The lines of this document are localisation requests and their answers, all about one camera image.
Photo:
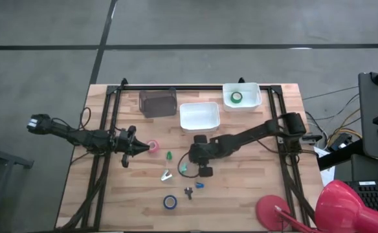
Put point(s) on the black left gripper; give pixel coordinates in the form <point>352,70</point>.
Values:
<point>126,144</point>

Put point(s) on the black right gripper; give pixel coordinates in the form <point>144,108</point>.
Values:
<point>205,153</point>

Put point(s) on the pink tape roll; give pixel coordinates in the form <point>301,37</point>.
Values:
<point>156,146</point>

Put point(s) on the green stapler remover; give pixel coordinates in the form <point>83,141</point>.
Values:
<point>169,156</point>

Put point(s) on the small blue stapler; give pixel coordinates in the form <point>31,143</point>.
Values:
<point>199,185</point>

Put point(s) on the blue tape roll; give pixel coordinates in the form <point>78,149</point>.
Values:
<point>165,202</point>

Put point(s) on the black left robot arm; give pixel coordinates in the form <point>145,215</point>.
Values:
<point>85,137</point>

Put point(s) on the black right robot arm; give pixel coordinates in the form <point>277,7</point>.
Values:
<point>257,131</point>

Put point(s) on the teal stapler remover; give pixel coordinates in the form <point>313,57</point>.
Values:
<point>183,168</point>

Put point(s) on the black stapler remover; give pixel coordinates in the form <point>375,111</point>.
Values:
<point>188,192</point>

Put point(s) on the green tape roll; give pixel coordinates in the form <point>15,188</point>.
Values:
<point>232,97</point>

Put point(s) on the white plastic bin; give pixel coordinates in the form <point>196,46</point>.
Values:
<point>252,97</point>
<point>198,117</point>

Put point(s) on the dark translucent plastic bin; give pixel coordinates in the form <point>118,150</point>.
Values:
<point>158,103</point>

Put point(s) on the white paper sheet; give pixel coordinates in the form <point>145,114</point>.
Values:
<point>326,171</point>

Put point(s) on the grey metal cart leg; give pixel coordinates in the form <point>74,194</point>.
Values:
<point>4,158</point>

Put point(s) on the black diagonal bar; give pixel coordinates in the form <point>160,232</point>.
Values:
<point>338,157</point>

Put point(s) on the black power box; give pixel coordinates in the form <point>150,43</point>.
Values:
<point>341,141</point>

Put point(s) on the red desk lamp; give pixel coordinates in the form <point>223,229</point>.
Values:
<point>344,207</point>

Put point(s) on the grey side stand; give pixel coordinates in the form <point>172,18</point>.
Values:
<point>368,129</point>

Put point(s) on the black keyboard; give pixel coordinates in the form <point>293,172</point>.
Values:
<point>376,197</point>

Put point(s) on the black aluminium table frame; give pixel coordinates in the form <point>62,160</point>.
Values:
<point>192,87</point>

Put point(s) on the small grey camera device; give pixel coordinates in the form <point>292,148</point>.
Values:
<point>310,139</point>

